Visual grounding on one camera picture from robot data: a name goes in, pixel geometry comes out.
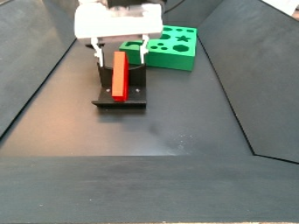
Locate green foam shape board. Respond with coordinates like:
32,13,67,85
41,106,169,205
117,24,199,72

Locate red double-square block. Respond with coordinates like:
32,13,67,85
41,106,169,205
112,52,128,102

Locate black curved stand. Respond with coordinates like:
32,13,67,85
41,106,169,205
92,65,147,109

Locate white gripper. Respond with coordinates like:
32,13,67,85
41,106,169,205
73,0,164,67

